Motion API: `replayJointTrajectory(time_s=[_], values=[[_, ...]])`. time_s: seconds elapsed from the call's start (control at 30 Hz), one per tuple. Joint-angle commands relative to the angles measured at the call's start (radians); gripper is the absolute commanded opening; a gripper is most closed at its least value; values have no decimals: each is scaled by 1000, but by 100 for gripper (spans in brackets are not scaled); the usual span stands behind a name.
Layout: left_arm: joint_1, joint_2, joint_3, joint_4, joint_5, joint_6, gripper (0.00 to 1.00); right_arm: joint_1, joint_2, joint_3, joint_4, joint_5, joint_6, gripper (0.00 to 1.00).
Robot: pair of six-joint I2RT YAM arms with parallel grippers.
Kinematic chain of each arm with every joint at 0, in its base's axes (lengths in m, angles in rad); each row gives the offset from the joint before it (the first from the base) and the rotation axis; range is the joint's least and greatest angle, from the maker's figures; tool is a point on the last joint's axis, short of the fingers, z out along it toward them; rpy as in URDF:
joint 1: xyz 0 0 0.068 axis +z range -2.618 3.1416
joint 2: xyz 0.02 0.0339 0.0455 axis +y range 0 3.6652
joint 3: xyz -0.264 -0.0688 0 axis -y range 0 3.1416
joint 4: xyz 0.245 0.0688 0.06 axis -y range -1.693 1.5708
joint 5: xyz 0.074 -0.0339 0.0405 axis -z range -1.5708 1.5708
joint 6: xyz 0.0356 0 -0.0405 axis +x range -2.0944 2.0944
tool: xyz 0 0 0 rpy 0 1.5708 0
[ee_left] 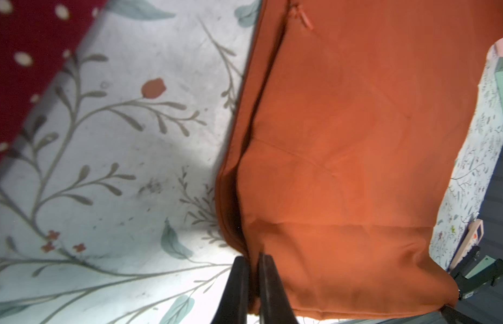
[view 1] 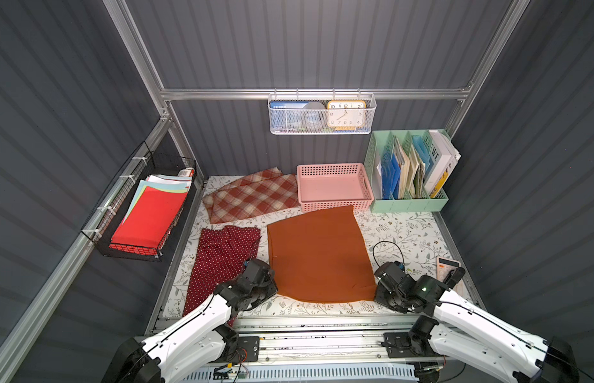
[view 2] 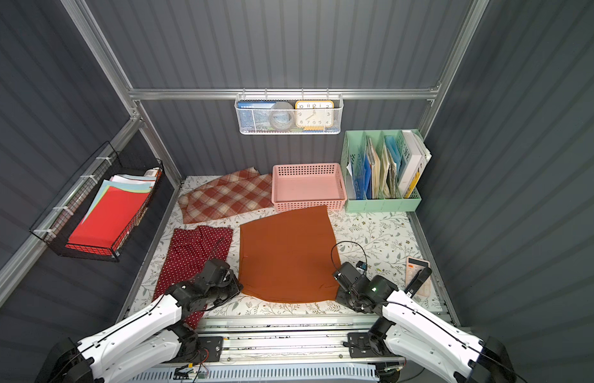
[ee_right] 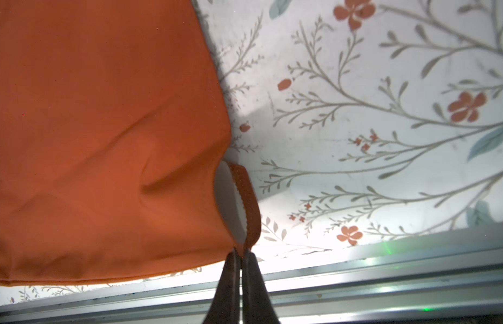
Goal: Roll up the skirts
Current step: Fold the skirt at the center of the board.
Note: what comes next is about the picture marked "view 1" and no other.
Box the small orange white card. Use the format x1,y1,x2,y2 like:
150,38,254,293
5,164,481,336
437,257,465,298

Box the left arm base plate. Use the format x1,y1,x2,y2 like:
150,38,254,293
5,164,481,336
217,336,260,364

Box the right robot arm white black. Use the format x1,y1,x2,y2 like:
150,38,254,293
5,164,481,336
375,261,579,382

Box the yellow alarm clock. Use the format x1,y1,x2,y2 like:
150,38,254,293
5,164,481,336
327,100,367,131

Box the mint green file organizer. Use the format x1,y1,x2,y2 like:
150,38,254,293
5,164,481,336
364,130,449,213

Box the red plaid skirt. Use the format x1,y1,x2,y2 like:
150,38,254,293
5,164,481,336
202,168,300,224

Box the red paper stack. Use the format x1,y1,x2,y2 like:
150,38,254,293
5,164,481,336
110,181,189,255

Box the white wire wall basket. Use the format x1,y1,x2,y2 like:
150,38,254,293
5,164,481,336
268,90,377,135

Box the grey tape roll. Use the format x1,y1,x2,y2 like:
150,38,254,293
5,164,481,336
302,101,327,132

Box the white book in organizer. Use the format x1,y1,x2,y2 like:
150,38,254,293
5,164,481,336
425,130,461,199

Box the dark red polka-dot skirt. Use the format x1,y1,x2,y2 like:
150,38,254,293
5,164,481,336
183,225,261,315

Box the rust orange skirt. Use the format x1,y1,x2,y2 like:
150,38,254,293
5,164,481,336
267,206,377,304

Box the blue folders in organizer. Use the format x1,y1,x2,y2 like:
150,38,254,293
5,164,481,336
381,140,401,200

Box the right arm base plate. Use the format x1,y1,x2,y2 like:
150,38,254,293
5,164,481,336
381,332,442,359

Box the pink plastic basket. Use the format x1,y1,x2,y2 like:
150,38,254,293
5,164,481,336
296,163,375,212

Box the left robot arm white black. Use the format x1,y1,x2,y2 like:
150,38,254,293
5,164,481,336
102,259,278,382

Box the black wire side basket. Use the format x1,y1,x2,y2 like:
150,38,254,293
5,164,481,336
82,144,197,262

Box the blue box in basket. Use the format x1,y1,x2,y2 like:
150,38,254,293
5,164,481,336
268,101,308,135

